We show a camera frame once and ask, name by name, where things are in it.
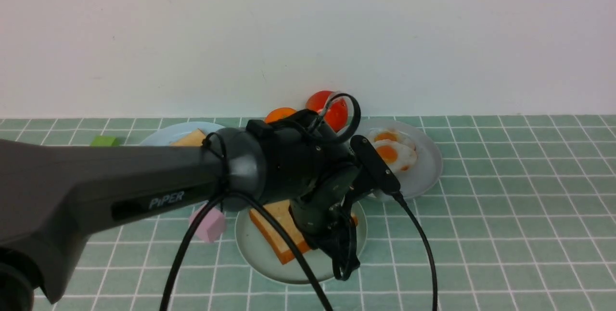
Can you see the toast slice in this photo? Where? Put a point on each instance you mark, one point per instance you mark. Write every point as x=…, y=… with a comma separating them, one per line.
x=361, y=228
x=193, y=139

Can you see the pink block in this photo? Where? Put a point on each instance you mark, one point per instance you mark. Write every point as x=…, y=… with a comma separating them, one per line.
x=212, y=226

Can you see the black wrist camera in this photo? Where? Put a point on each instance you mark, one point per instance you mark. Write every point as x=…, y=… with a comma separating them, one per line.
x=374, y=173

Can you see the fried egg front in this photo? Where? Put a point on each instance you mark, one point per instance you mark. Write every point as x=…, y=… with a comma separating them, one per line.
x=397, y=156

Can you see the grey egg plate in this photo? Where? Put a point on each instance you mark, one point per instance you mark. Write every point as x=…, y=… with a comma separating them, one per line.
x=425, y=174

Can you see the orange fruit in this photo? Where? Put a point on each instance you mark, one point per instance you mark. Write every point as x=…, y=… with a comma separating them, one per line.
x=279, y=114

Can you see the light blue plate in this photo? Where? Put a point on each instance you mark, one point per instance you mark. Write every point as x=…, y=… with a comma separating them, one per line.
x=167, y=136

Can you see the fried egg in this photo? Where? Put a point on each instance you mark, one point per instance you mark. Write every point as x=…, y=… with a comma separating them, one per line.
x=391, y=135
x=397, y=156

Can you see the fried egg rear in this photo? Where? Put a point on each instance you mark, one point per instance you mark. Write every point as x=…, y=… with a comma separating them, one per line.
x=391, y=135

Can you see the green block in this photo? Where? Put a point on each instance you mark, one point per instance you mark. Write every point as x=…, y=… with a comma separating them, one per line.
x=105, y=141

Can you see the green checked tablecloth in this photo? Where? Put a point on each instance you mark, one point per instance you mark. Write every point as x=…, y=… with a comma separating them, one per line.
x=522, y=219

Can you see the red tomato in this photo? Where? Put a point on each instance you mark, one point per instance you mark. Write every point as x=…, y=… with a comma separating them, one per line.
x=337, y=114

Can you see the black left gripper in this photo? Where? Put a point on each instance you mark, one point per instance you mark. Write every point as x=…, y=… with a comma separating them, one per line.
x=323, y=216

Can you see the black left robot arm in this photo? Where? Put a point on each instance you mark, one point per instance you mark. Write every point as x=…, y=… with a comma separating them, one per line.
x=53, y=199

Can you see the grey centre plate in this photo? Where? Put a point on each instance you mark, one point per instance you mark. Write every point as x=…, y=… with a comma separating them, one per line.
x=267, y=252

